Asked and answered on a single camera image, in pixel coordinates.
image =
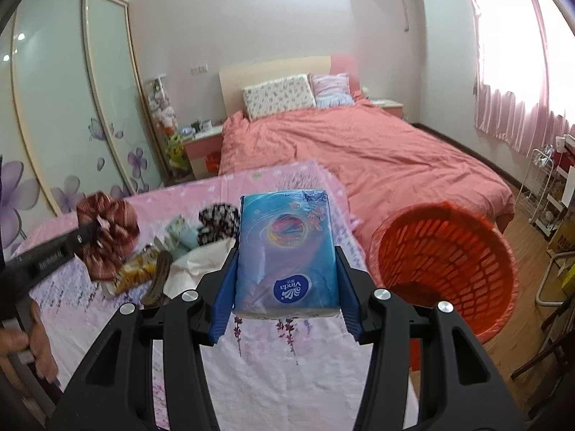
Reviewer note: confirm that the person's left hand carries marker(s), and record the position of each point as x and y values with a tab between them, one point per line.
40	345

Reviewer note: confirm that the cardboard box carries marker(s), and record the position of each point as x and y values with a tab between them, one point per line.
562	238

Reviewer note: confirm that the black beaded mat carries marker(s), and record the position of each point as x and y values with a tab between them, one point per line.
219	222

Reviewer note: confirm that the pale green tube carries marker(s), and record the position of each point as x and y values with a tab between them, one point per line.
179	233

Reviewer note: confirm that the pink curtain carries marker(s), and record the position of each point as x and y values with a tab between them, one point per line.
516	76

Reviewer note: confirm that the white metal frame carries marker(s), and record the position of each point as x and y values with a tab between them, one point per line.
550	278

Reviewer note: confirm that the orange plastic basket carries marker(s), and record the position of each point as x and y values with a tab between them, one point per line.
449	251

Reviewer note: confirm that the clear tube of plush toys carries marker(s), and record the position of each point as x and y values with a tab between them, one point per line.
166	121

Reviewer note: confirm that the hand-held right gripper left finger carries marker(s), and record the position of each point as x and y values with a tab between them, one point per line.
223	305

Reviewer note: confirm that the white wall socket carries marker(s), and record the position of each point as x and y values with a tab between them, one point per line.
200	69

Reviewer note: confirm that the pink floral sheet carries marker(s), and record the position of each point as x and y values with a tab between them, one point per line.
278	368

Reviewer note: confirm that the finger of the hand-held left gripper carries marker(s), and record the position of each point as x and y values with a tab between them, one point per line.
85	235

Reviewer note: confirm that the pink and white nightstand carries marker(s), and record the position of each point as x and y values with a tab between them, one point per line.
202	148
388	104

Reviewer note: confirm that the orange snack wrapper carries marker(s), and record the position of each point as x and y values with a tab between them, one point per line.
132	271

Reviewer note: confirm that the pink striped pillow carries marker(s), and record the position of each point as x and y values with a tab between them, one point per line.
330	90

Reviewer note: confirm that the salmon duvet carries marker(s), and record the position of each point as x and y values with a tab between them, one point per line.
359	157

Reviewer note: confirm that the blue tissue pack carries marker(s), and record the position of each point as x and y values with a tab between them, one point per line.
287	242

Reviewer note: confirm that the brown banana peel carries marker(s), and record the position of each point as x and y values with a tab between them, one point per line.
158	278

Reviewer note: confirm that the flower print sliding wardrobe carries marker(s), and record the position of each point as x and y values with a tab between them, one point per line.
103	76

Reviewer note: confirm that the white cloth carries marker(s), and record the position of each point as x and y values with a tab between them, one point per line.
197	265

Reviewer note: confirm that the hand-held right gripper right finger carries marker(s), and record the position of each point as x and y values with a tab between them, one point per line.
355	318

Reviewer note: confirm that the beige and pink headboard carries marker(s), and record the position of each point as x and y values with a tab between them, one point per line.
269	68

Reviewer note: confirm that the white floral pillow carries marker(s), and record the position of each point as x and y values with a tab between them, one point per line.
278	96

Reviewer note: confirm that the red checked scrunchie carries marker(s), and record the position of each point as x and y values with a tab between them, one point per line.
112	229

